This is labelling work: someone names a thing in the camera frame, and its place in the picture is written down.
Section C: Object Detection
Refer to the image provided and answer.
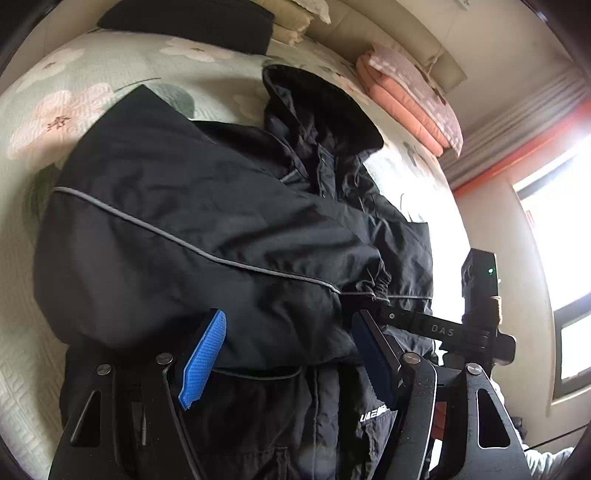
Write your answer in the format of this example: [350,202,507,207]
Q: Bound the beige padded headboard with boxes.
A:
[305,0,467,93]

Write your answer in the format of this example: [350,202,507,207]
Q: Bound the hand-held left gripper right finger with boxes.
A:
[352,309,532,480]

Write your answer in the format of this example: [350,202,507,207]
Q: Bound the white lace pillow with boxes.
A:
[288,0,333,25]

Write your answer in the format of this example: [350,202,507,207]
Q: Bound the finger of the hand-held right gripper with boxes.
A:
[372,302,467,346]

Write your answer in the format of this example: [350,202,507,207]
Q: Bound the orange curtain strip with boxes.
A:
[452,99,591,192]

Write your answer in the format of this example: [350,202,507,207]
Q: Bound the bed with floral bedspread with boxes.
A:
[0,28,472,476]

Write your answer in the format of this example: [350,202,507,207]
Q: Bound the pink patterned pillow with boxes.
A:
[369,44,464,158]

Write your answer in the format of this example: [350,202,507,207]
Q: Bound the cream folded pillows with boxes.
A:
[254,0,312,47]

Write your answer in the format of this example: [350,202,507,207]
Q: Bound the beige curtain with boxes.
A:
[441,69,591,185]

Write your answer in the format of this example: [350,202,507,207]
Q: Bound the folded black clothes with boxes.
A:
[97,0,275,55]

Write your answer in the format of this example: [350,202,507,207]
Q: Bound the salmon folded blanket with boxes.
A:
[355,55,446,158]

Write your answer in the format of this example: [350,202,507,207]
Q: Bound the black hooded jacket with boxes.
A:
[32,65,437,480]

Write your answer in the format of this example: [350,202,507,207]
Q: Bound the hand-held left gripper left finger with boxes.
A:
[48,308,228,480]

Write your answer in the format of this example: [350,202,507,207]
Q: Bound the window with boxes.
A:
[512,152,591,402]

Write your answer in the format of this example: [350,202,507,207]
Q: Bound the hanging cord with tassel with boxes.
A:
[424,41,450,81]

